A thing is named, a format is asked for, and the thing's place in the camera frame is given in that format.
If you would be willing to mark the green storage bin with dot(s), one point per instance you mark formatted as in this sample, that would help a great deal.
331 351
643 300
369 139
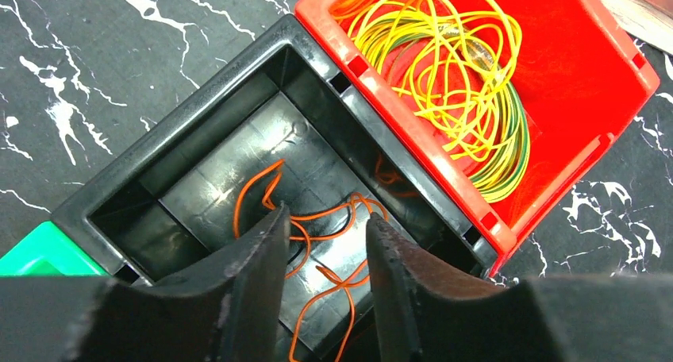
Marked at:
47 251

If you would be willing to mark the red storage bin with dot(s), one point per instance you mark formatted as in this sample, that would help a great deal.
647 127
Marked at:
505 103

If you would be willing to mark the black storage bin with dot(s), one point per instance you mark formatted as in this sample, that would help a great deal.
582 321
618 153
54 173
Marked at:
171 198

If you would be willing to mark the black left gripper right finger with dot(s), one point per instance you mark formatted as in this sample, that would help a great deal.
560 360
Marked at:
427 310

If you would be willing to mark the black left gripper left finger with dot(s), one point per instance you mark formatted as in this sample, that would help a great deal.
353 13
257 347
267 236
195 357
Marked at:
223 308

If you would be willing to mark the dark paperback book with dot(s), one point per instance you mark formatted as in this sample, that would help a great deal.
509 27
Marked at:
648 20

